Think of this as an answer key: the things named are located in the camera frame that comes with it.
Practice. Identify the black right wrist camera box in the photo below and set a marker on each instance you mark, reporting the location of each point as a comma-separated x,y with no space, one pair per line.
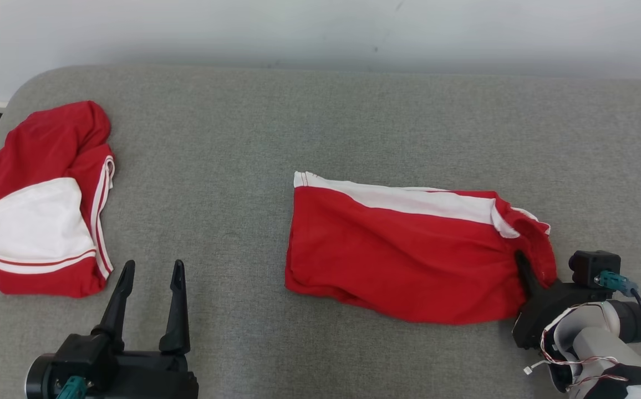
592,266

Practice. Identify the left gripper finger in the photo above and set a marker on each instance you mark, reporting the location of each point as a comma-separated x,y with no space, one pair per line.
177,316
118,310

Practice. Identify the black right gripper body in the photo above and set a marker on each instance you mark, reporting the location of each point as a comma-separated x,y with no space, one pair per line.
542,318

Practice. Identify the red shorts with white waistband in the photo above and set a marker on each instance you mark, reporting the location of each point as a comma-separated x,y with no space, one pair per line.
387,255

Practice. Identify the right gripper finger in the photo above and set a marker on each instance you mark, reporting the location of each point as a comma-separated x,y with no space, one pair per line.
528,277

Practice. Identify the red basketball jersey number 23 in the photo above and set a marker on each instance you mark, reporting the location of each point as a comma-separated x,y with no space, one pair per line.
43,144

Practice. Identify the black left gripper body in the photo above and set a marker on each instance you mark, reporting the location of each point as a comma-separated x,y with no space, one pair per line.
148,379

